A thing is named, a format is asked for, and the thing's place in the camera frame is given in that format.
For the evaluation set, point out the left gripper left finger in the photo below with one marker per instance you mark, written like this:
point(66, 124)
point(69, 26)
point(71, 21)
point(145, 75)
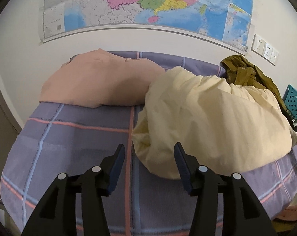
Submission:
point(55, 212)

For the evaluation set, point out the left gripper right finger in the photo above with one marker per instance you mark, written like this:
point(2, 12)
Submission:
point(243, 214)

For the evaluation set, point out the cream beige jacket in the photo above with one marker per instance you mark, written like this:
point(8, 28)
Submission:
point(229, 128)

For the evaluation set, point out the purple plaid bed sheet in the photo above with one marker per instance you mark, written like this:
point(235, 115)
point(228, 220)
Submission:
point(59, 138)

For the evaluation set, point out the blue plastic basket shelf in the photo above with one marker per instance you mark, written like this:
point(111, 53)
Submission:
point(290, 100)

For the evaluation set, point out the folded pink garment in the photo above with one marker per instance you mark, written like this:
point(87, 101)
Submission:
point(100, 78)

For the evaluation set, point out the olive brown jacket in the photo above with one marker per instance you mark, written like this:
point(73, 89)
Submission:
point(242, 72)

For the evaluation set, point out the white wall switch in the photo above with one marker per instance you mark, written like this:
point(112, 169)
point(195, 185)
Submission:
point(274, 57)

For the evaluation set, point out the white wall socket middle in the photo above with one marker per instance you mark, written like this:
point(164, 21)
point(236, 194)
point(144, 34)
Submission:
point(268, 50)

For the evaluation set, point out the white wall socket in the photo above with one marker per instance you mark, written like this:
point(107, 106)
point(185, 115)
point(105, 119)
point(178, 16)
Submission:
point(258, 45)
point(268, 50)

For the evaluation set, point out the white wall socket left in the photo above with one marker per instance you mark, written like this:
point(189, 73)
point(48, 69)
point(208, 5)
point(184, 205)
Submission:
point(258, 45)

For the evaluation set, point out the colourful wall map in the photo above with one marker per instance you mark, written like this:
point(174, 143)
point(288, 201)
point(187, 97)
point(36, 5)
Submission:
point(227, 22)

